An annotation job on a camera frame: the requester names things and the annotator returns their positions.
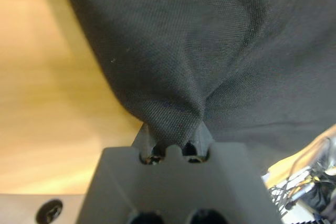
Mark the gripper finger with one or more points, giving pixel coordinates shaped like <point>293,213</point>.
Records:
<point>200,142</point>
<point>147,145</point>

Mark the black polo shirt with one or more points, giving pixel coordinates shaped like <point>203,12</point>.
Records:
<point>197,51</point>

